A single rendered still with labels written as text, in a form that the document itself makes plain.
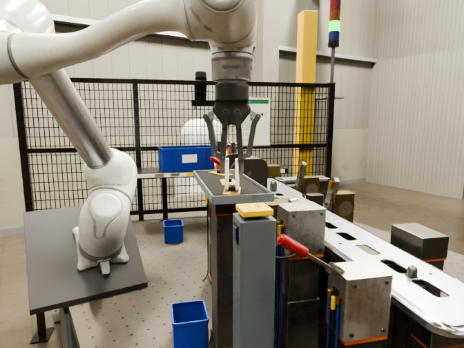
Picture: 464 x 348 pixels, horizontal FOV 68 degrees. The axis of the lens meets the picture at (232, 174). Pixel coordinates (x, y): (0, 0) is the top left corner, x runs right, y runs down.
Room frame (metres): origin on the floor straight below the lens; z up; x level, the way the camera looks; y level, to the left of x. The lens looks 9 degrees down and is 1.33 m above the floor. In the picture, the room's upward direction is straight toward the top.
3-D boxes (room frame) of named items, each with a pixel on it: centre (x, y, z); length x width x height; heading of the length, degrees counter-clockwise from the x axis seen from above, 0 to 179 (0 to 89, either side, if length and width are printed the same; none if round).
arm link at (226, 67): (0.78, 0.00, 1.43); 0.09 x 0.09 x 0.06
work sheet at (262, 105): (2.21, -0.14, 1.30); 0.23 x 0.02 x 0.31; 103
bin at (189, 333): (0.89, 0.12, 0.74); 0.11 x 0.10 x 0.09; 13
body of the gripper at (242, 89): (0.78, 0.00, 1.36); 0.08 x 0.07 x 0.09; 87
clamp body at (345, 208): (1.29, -0.43, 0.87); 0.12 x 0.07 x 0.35; 103
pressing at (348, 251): (1.18, -0.27, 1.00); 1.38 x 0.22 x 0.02; 13
